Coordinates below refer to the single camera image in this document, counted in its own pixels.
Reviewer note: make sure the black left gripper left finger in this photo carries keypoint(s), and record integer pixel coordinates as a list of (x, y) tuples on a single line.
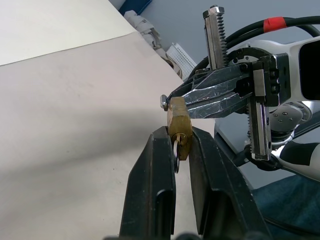
[(147, 195)]

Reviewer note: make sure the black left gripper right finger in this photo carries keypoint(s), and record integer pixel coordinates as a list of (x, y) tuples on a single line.
[(220, 195)]

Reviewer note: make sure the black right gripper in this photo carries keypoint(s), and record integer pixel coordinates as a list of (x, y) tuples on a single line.
[(273, 80)]

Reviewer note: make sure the silver key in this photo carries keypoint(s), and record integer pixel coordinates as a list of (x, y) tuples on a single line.
[(176, 155)]

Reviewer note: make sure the brass padlock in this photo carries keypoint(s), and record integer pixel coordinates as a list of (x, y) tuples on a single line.
[(178, 125)]

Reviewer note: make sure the white ridged plastic part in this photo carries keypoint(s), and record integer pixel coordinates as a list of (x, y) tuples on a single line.
[(181, 55)]

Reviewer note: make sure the teal fabric cushion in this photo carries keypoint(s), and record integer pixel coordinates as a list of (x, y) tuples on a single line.
[(292, 205)]

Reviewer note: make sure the blue box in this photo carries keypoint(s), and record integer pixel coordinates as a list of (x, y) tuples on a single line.
[(136, 5)]

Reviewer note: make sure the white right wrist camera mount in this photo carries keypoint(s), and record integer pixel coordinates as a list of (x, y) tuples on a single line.
[(292, 52)]

